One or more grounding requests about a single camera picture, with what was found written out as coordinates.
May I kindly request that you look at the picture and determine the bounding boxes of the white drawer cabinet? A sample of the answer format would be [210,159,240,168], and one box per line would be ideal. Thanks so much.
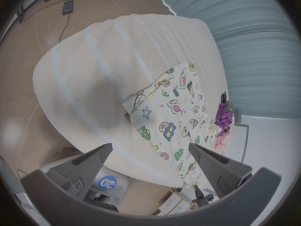
[155,187,197,215]

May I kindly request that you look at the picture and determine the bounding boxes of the pink garment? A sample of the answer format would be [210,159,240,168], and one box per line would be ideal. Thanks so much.
[214,131,232,153]

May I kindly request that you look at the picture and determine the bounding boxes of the black garment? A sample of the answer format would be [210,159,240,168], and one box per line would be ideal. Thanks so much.
[220,91,232,112]

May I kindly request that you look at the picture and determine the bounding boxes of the purple satin garment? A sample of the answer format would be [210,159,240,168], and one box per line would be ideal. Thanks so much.
[215,103,234,131]

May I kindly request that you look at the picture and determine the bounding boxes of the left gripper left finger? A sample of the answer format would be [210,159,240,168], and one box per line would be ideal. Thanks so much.
[48,143,113,198]

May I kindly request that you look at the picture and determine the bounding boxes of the black cable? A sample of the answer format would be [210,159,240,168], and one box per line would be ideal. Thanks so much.
[58,13,71,42]
[22,0,69,21]

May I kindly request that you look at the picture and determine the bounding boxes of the black power adapter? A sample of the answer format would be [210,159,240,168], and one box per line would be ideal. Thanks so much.
[62,0,74,15]

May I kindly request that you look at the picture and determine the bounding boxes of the grey bedside table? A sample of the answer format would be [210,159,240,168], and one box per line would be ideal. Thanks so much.
[232,107,243,124]

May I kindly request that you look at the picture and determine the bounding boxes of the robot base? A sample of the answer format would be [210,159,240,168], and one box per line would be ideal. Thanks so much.
[0,154,131,215]

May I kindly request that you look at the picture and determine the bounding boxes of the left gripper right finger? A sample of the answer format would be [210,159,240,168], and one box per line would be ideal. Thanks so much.
[189,143,253,198]

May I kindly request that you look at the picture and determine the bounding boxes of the bed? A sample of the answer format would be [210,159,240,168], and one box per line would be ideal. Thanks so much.
[32,14,250,189]

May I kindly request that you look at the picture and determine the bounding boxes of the white printed pyjama top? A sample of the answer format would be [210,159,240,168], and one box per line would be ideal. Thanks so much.
[122,60,232,189]

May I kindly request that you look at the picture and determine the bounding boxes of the blue-green curtain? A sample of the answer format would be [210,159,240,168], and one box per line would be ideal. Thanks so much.
[146,0,301,119]

